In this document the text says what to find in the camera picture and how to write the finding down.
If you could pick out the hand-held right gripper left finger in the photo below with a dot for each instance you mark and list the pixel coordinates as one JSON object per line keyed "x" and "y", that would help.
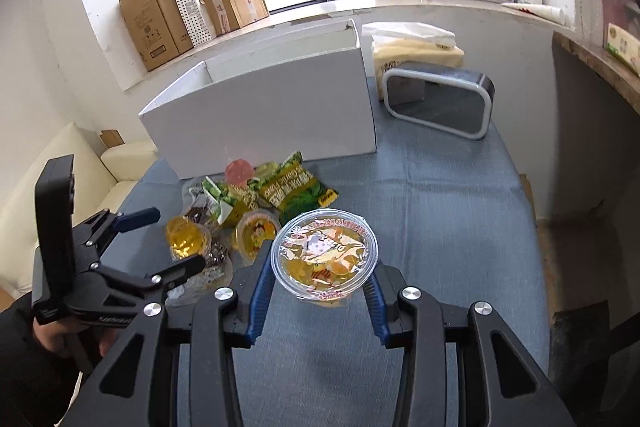
{"x": 260, "y": 277}

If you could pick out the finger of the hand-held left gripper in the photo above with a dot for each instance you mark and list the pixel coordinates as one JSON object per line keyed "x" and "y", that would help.
{"x": 185, "y": 267}
{"x": 137, "y": 218}

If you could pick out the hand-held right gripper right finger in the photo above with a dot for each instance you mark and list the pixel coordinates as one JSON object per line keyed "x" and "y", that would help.
{"x": 372, "y": 302}

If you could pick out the clear lidded jelly cup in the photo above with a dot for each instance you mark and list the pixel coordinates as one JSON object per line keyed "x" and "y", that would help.
{"x": 325, "y": 257}

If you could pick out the white cardboard storage box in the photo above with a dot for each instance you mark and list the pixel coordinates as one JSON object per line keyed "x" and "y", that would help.
{"x": 280, "y": 107}

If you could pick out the person's left forearm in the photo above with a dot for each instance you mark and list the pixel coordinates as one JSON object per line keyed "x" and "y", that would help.
{"x": 25, "y": 382}

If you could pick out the person's left hand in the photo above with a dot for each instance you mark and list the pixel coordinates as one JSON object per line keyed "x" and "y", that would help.
{"x": 50, "y": 338}

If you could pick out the clear candy wrappers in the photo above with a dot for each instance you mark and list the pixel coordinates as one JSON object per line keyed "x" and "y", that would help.
{"x": 200, "y": 282}

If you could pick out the yellow jelly cup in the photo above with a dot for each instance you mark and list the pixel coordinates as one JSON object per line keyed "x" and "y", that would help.
{"x": 187, "y": 239}

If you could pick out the dark wrapped candy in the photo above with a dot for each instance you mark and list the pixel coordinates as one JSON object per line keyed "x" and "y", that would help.
{"x": 216, "y": 253}
{"x": 198, "y": 209}

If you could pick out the orange cartoon jelly cup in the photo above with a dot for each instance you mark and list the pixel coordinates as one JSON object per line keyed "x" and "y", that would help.
{"x": 255, "y": 232}

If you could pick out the cream leather sofa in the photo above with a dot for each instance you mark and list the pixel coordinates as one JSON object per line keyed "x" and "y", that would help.
{"x": 60, "y": 167}

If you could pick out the small green snack packet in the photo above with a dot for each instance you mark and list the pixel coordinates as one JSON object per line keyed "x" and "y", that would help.
{"x": 227, "y": 199}
{"x": 295, "y": 189}

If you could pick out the small cardboard piece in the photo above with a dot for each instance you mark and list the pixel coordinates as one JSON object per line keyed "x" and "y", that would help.
{"x": 111, "y": 139}

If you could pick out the green jelly cup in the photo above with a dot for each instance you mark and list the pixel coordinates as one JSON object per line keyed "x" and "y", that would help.
{"x": 269, "y": 169}

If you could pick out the pink jelly cup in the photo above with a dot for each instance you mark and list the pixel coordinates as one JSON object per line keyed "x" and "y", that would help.
{"x": 239, "y": 171}

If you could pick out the blue tablecloth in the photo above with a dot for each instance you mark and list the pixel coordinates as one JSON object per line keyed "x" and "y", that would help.
{"x": 440, "y": 217}

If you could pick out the flat cardboard sheet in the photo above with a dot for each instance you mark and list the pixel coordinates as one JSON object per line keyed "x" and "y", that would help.
{"x": 528, "y": 197}

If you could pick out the tall cardboard box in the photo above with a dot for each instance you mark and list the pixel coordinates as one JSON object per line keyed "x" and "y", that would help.
{"x": 150, "y": 27}

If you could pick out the silver framed desk clock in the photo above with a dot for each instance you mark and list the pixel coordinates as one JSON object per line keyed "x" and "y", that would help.
{"x": 435, "y": 102}

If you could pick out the open cardboard box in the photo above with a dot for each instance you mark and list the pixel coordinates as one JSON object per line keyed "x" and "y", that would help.
{"x": 240, "y": 7}

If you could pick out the tissue pack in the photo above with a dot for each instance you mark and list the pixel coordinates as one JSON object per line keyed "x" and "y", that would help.
{"x": 415, "y": 52}

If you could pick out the stone counter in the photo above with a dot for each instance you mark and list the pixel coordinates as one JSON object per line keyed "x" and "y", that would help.
{"x": 600, "y": 67}

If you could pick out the cream patterned tissue box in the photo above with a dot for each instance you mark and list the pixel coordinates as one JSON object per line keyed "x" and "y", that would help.
{"x": 622, "y": 49}

